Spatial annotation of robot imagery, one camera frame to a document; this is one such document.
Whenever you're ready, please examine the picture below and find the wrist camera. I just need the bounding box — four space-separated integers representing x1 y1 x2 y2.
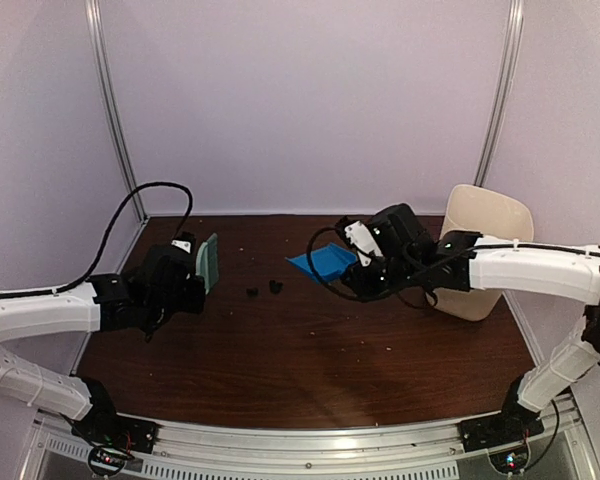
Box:
171 231 196 254
336 216 384 267

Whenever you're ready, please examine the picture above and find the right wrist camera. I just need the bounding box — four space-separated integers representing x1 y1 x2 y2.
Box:
336 216 384 267

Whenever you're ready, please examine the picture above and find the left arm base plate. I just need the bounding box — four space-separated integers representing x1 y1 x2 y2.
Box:
70 415 158 454

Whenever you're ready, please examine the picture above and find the beige plastic waste bin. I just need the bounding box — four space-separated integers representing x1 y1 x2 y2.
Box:
432 184 535 322

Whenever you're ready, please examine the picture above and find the aluminium frame post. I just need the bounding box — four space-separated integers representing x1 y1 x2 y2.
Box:
473 0 525 187
84 0 138 193

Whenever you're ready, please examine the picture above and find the blue plastic dustpan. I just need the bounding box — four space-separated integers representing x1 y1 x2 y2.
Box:
286 243 357 283

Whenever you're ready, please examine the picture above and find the right circuit board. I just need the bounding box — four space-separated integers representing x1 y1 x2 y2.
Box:
489 449 530 475

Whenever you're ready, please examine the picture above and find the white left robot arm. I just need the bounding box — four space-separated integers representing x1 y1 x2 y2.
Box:
0 238 208 444

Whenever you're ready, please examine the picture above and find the circuit board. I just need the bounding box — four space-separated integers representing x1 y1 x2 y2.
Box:
489 449 530 475
87 447 127 476

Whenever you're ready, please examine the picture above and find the left circuit board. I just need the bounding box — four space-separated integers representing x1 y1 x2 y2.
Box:
87 447 127 476

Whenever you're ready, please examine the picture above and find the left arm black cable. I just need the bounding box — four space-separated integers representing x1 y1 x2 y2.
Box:
0 182 195 301

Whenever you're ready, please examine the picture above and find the left aluminium frame post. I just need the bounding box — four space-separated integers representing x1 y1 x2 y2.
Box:
84 0 138 193

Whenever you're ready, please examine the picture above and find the right aluminium frame post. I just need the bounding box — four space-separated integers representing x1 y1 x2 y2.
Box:
473 0 525 187

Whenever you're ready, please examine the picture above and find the green hand brush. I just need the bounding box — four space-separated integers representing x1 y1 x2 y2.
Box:
196 233 220 294

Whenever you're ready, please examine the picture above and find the aluminium front rail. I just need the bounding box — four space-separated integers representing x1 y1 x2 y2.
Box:
19 384 600 480

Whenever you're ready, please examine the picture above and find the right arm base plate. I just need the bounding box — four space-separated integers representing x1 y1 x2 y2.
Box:
459 412 545 452

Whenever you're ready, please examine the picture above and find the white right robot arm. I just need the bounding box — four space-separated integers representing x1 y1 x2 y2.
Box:
335 203 600 442

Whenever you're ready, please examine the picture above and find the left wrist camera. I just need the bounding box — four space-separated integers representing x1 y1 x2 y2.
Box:
171 231 196 254

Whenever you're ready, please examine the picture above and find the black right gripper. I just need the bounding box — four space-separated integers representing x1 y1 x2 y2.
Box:
341 256 422 303

